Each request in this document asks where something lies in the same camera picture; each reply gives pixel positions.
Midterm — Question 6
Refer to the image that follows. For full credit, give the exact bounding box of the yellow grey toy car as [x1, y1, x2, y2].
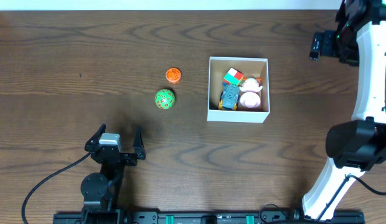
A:
[218, 85, 240, 111]

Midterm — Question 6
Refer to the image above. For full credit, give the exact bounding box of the white cardboard box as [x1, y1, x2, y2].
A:
[207, 56, 270, 123]

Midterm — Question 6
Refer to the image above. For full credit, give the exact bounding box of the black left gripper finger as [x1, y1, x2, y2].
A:
[86, 124, 106, 145]
[133, 126, 145, 154]

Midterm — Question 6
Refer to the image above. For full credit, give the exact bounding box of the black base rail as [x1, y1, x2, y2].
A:
[52, 210, 366, 224]

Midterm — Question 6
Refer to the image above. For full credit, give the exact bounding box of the orange round cap toy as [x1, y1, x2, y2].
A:
[166, 67, 182, 84]

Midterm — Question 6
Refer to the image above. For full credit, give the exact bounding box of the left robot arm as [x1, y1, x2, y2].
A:
[80, 124, 146, 211]

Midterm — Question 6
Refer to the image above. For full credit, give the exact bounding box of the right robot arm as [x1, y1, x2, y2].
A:
[290, 0, 386, 223]

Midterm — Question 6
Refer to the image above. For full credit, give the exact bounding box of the green ball with red numbers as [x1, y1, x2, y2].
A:
[155, 89, 176, 110]

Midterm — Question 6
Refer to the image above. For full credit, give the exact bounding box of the multicolour puzzle cube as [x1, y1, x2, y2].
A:
[222, 68, 244, 86]

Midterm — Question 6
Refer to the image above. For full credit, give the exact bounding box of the pink white duck toy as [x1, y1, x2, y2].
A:
[239, 78, 263, 108]

